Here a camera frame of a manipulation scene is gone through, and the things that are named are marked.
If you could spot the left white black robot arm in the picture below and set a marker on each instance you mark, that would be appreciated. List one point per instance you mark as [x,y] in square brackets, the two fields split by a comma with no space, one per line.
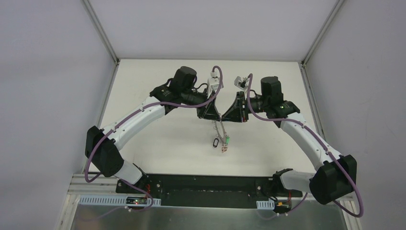
[103,145]

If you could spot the white cable duct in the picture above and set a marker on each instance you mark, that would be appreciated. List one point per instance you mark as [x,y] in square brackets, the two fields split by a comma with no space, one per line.
[118,200]
[265,205]

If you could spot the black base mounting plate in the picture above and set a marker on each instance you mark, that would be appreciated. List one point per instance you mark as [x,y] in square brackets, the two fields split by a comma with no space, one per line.
[213,191]

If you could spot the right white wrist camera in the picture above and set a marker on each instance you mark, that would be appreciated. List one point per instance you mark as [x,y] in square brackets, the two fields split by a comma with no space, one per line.
[241,83]

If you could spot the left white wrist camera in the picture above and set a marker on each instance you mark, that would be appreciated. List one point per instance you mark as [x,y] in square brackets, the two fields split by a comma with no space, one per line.
[213,83]

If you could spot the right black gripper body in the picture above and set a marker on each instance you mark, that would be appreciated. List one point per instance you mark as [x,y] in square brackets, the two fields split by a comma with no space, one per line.
[241,106]

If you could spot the black key tag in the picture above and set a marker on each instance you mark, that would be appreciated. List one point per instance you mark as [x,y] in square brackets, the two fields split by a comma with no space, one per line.
[216,142]

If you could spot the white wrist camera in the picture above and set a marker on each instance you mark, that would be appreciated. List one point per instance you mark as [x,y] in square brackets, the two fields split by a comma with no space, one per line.
[241,83]
[213,83]

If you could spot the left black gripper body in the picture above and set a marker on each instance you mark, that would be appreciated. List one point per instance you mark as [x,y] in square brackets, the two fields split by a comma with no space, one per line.
[207,103]

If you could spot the right white cable duct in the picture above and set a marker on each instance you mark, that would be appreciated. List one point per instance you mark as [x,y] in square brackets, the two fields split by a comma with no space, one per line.
[265,205]

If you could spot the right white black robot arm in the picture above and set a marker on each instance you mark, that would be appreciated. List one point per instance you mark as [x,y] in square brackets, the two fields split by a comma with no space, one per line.
[335,174]

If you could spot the left white cable duct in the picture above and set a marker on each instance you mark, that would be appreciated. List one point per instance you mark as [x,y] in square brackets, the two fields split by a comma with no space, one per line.
[118,200]

